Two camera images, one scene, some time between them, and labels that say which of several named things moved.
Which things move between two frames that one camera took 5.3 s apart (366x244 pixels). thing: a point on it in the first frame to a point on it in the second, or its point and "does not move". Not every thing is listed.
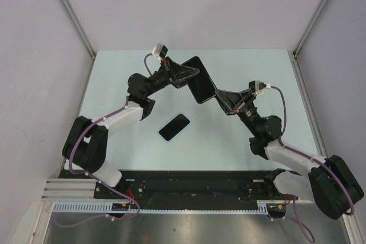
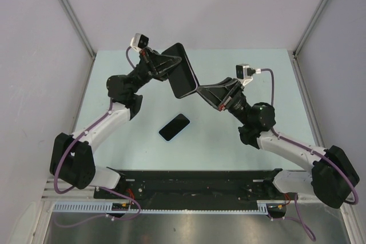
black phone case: (201, 85) to (182, 78)
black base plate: (190, 186) does not move
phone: (201, 85) to (182, 78)
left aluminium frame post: (71, 12) does not move
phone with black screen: (174, 126) does not move
